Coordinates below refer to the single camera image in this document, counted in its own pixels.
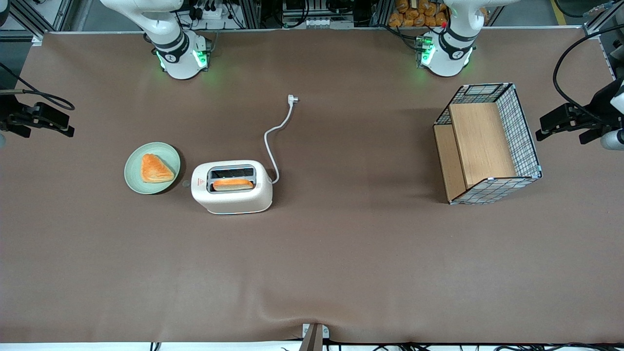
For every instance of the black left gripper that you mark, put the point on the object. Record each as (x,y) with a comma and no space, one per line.
(595,113)

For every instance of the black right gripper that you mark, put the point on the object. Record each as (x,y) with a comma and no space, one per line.
(8,116)

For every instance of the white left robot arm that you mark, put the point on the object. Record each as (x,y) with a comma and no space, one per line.
(448,61)

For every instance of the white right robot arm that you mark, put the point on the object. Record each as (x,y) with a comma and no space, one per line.
(180,63)

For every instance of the white two-slot toaster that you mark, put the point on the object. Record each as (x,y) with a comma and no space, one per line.
(234,202)

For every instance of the pale green round plate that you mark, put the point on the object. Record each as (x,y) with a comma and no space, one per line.
(134,175)

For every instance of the triangular orange bread piece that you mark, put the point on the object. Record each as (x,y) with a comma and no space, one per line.
(156,168)

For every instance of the bag of orange bread rolls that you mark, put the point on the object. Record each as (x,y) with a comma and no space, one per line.
(414,14)

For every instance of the orange toast slice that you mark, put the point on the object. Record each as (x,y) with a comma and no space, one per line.
(233,185)

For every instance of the white power strip with plugs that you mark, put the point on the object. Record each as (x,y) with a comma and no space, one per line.
(214,13)

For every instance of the white slotted connector block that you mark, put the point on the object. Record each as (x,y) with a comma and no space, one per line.
(317,22)

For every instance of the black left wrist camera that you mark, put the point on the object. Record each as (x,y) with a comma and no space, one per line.
(612,140)

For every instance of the aluminium frame profile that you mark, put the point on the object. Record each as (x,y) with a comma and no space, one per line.
(597,22)

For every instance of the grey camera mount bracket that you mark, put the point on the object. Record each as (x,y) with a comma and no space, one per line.
(314,339)

